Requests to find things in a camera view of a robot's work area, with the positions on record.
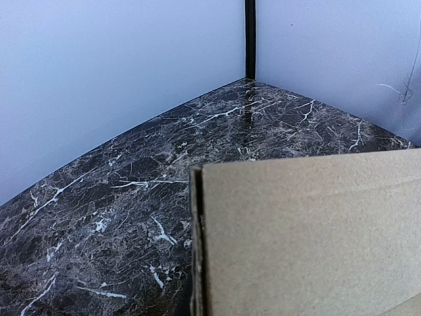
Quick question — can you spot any brown cardboard box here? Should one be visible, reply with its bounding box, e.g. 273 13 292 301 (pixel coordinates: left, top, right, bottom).
190 149 420 315

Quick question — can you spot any black right frame post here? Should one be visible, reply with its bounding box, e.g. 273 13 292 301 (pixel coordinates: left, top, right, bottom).
245 0 257 80

